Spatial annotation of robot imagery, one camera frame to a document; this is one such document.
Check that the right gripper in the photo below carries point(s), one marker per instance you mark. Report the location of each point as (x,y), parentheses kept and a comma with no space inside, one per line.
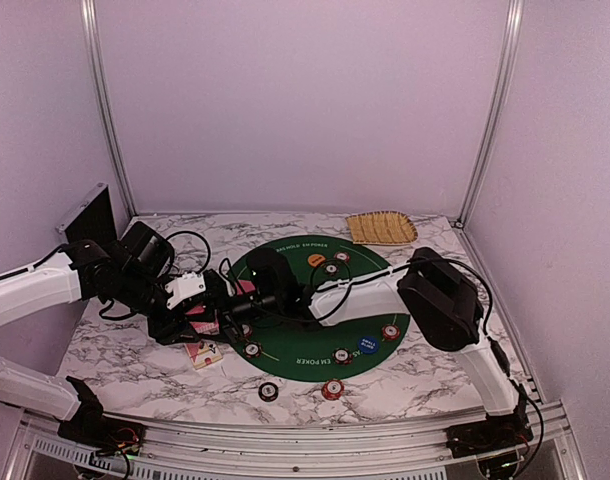
(230,328)

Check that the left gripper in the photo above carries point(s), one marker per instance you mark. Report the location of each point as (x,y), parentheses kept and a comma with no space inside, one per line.
(166,331)

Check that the brown poker chip stack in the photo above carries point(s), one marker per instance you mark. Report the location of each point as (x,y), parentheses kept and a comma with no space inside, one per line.
(268,392)

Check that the orange big blind button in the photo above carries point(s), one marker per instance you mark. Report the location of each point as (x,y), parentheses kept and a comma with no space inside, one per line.
(315,260)

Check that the brown chip stack top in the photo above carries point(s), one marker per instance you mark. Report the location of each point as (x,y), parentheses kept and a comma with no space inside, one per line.
(331,269)

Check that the orange poker chip stack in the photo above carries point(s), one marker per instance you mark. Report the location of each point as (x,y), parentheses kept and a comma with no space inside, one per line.
(333,389)

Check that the orange chip stack top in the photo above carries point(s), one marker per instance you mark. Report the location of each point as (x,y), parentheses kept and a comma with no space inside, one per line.
(342,257)

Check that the blue small blind button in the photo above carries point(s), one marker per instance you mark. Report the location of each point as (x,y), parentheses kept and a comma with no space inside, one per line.
(368,345)

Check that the red playing card deck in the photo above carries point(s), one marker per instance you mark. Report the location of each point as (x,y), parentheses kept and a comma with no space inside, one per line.
(204,320)

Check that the single red playing card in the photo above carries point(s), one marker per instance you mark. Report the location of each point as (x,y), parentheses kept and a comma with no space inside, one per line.
(245,287)

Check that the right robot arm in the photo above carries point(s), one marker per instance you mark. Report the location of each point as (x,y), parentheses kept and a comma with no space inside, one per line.
(430,289)

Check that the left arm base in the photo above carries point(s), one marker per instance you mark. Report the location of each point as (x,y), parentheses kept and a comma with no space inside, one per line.
(107,435)

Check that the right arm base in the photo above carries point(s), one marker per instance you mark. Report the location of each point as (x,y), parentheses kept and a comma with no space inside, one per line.
(491,434)

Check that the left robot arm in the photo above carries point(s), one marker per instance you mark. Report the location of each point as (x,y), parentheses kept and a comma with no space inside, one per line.
(78,272)

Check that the gold card deck box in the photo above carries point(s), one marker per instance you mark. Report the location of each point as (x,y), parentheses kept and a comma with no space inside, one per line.
(203,354)

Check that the round green poker mat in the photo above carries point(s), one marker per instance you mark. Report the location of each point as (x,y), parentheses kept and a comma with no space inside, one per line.
(304,353)

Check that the woven bamboo tray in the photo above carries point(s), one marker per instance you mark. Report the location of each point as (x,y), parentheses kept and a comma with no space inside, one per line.
(382,228)

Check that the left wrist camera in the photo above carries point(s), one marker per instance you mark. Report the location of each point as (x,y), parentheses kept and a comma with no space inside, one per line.
(183,288)

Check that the front aluminium rail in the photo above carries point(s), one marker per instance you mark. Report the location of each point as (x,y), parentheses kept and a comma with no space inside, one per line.
(403,449)

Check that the left aluminium frame post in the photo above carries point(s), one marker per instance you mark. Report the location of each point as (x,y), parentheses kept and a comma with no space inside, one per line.
(93,42)

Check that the aluminium frame post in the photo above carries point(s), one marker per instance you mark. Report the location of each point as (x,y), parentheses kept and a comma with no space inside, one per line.
(500,92)
(93,42)

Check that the right aluminium frame post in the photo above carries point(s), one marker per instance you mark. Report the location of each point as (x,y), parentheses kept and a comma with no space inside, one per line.
(500,92)

